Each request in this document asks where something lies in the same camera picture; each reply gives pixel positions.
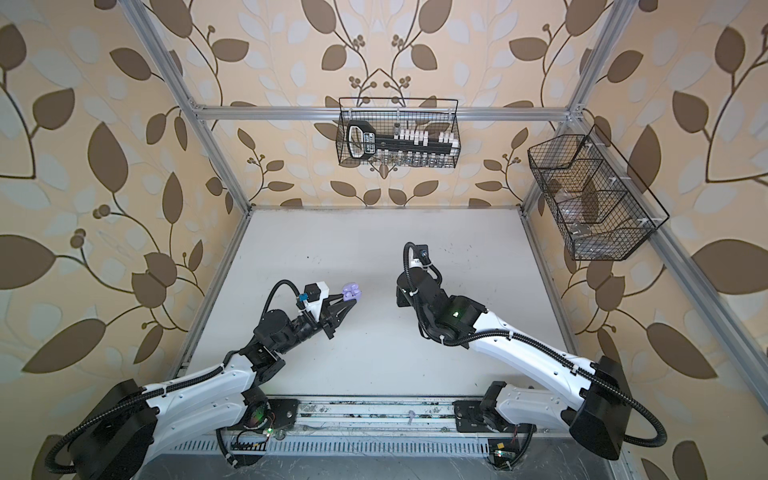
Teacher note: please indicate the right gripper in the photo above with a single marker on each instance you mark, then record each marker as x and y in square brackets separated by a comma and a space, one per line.
[401, 300]

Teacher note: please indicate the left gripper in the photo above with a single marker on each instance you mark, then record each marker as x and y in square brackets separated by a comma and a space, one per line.
[329, 311]

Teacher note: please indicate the purple charging case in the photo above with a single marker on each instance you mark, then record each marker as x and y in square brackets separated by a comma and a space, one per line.
[351, 291]

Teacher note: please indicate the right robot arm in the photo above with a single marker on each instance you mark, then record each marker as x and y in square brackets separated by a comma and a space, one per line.
[590, 399]

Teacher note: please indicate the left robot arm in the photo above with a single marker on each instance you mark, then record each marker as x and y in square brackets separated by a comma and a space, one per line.
[133, 424]

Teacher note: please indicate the black tool in basket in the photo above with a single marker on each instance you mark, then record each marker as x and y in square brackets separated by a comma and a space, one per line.
[362, 140]

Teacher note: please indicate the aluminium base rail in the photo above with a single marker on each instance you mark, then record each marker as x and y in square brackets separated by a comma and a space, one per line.
[368, 427]

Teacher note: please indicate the back wire basket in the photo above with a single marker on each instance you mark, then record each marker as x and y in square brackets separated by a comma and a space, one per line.
[432, 113]

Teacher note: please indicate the wire basket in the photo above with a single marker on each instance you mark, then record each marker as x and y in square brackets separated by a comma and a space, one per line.
[432, 113]
[602, 207]

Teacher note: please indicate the right wire basket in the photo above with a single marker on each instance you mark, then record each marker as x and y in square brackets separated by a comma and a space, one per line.
[602, 207]

